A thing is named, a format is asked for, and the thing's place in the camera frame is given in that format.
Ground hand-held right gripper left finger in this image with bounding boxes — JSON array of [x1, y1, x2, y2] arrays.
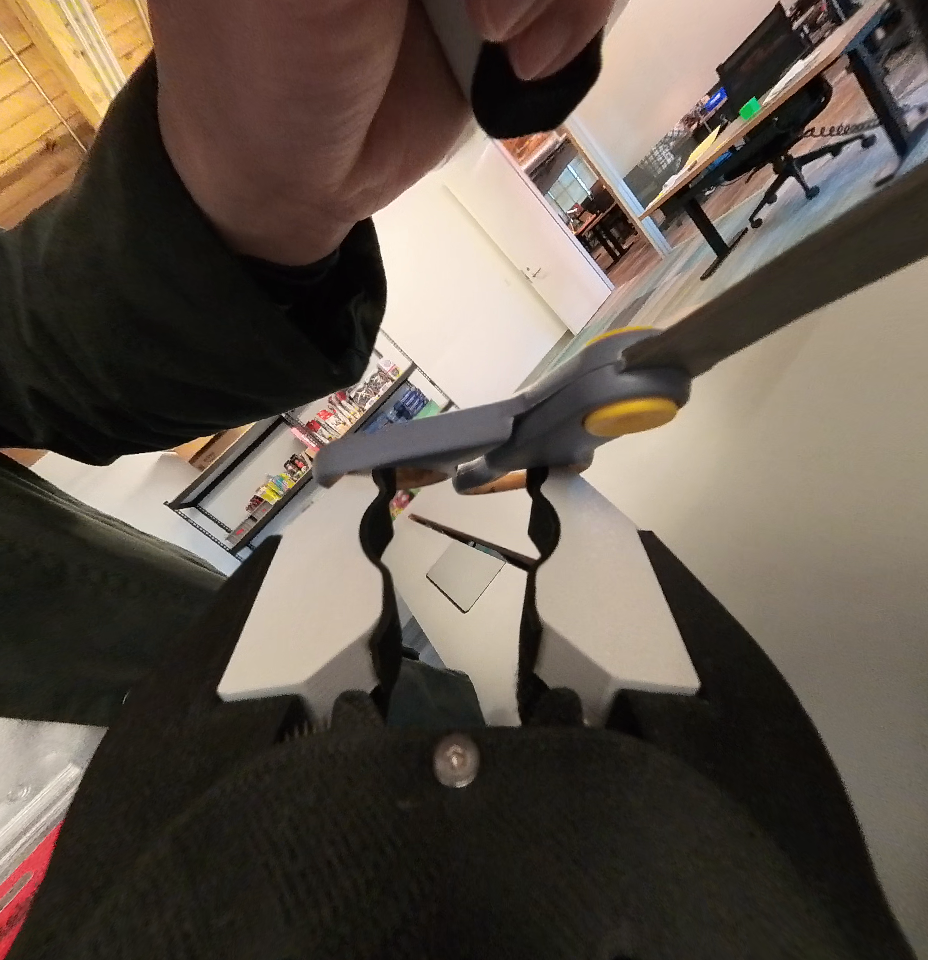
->
[[218, 469, 403, 719]]

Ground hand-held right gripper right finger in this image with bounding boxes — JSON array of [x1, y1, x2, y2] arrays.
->
[[516, 467, 701, 723]]

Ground grey handle scissors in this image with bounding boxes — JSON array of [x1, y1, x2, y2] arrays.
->
[[314, 146, 928, 498]]

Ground black metal shelf rack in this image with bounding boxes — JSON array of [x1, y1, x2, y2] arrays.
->
[[166, 333, 459, 564]]

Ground grey table cover plate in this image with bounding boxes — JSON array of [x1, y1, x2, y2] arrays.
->
[[425, 540, 509, 615]]

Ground white door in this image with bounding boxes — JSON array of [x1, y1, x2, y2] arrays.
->
[[441, 180, 617, 340]]

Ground brown cardboard box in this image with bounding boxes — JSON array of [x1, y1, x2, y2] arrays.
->
[[171, 429, 242, 472]]

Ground shelved stack of toy boxes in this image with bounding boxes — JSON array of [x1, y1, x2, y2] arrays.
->
[[246, 360, 444, 528]]

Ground person's black jacket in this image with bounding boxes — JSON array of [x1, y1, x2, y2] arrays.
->
[[0, 450, 227, 730]]

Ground black computer monitor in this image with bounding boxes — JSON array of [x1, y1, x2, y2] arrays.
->
[[715, 3, 800, 96]]

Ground black office chair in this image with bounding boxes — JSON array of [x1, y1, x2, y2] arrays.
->
[[722, 75, 879, 231]]

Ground red card holder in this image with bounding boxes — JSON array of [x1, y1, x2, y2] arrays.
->
[[0, 821, 65, 960]]

